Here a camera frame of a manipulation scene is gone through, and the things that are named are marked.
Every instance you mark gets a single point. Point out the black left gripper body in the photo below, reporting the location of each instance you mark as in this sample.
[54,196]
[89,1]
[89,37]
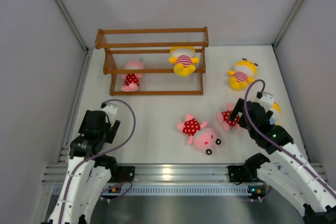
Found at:
[105,130]

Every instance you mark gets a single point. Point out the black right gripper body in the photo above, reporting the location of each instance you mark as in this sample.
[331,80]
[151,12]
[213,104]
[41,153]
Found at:
[243,123]

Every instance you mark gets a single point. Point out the pink plush toy red dress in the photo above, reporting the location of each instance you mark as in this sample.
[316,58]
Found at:
[224,119]

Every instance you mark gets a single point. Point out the pink plush toy polka dress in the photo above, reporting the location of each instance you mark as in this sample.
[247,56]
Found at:
[200,135]

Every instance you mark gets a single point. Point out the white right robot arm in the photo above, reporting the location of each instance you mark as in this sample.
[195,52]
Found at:
[283,168]

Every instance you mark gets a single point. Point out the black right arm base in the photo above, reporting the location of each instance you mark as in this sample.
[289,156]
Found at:
[239,174]

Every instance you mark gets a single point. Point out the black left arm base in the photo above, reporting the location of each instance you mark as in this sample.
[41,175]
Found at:
[125,174]

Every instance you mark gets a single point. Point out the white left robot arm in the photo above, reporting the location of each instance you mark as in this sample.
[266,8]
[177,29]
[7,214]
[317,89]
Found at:
[88,169]

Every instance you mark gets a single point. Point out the pink plush toy on shelf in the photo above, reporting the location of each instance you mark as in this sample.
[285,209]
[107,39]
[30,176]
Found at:
[131,80]

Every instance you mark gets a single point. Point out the yellow plush toy on shelf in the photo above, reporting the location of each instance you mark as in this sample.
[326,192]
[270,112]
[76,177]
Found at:
[184,60]

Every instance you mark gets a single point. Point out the brown wooden two-tier shelf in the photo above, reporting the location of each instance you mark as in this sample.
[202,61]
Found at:
[111,49]

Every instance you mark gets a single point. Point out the yellow plush toy blue stripes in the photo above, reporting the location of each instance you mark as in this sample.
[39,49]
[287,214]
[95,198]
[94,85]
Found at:
[276,114]

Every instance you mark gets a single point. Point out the yellow plush toy pink stripes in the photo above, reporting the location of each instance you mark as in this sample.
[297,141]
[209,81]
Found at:
[242,74]

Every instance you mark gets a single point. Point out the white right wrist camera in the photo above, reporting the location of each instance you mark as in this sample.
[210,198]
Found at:
[265,99]

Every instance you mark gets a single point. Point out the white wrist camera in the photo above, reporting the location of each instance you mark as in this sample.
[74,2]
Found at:
[111,111]
[265,99]

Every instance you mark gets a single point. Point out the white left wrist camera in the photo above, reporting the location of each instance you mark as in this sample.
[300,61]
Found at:
[111,111]

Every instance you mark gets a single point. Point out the aluminium mounting rail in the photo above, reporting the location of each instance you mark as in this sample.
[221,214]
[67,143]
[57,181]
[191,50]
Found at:
[171,173]

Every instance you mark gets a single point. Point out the grey slotted cable duct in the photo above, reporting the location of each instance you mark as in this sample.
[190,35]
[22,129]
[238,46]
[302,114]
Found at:
[187,190]

